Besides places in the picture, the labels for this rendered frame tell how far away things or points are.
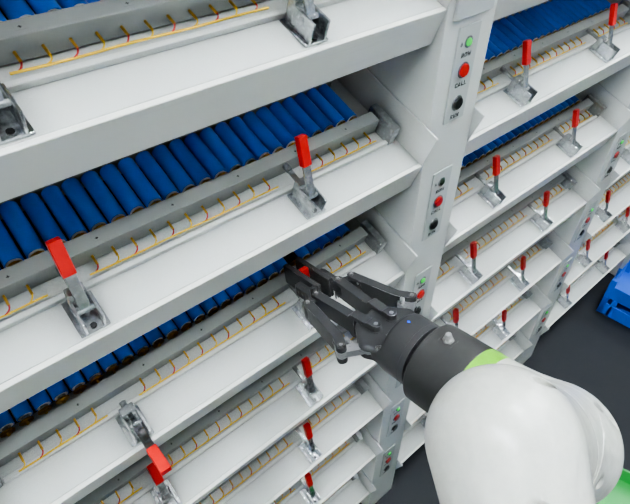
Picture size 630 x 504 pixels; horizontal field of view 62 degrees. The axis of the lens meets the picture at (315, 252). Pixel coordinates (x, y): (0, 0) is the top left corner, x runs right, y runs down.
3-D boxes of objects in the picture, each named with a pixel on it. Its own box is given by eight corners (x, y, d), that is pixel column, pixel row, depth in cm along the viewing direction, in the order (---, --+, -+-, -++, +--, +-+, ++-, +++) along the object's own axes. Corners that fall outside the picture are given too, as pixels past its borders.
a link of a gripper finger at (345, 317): (385, 346, 61) (377, 353, 60) (317, 307, 68) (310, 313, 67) (384, 321, 59) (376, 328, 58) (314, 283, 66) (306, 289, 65)
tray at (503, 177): (604, 144, 120) (649, 98, 109) (432, 260, 91) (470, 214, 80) (539, 87, 127) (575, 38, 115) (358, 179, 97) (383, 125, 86)
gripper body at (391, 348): (401, 404, 56) (342, 359, 63) (451, 362, 61) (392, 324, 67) (400, 355, 52) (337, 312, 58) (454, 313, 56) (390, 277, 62)
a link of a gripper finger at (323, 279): (327, 280, 67) (332, 277, 67) (294, 258, 72) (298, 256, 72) (330, 297, 69) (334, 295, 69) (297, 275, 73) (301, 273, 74)
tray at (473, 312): (552, 268, 147) (584, 242, 135) (406, 390, 117) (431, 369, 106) (500, 216, 153) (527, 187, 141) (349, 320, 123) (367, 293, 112)
